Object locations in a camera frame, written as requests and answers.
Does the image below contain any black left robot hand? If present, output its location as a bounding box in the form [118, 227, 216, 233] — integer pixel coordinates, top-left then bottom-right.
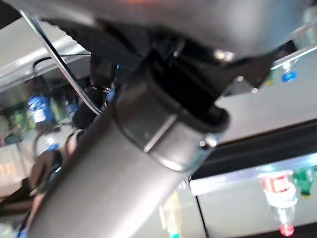
[14, 0, 308, 238]

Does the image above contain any blue plastic shopping basket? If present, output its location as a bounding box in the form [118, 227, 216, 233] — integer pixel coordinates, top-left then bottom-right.
[19, 9, 104, 116]

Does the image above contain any yellow tea bottle green label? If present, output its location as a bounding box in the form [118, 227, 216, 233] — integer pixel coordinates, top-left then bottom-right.
[158, 190, 184, 238]

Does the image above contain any cola bottle blue label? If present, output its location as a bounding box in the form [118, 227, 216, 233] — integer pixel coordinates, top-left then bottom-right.
[26, 94, 56, 124]
[281, 70, 298, 83]

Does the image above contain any large water bottle red label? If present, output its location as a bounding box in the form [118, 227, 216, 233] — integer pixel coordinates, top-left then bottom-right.
[259, 170, 299, 237]

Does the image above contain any green soda bottle yellow cap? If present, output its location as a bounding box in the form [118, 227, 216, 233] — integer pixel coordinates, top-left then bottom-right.
[292, 167, 317, 196]

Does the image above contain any black shelf board clear rail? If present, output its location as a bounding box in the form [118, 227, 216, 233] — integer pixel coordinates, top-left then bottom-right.
[269, 19, 317, 71]

